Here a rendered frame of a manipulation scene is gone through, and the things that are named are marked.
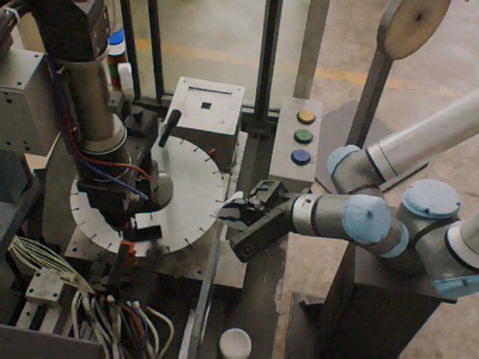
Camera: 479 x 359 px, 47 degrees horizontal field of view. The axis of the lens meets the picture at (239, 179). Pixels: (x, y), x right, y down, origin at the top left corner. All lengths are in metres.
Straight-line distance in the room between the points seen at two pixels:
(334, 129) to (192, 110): 1.33
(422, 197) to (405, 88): 1.80
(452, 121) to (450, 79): 2.15
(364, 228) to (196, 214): 0.42
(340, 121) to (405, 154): 1.70
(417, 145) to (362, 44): 2.23
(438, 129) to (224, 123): 0.58
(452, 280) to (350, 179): 0.32
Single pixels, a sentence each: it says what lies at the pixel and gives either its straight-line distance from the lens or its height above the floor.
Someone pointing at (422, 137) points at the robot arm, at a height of 1.21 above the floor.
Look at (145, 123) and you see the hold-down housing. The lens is 0.93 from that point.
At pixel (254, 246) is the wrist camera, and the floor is 1.08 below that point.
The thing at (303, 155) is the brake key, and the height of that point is 0.91.
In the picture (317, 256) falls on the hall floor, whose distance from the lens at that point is 2.26.
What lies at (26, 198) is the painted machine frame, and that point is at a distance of 1.15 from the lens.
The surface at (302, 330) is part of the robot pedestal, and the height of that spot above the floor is 0.01.
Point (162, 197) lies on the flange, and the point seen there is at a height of 0.96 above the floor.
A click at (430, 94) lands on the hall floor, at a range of 3.04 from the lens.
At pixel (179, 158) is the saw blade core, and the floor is 0.95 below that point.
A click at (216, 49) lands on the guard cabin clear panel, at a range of 1.49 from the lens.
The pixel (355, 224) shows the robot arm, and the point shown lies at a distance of 0.88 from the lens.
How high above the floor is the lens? 1.92
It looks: 52 degrees down
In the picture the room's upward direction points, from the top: 5 degrees clockwise
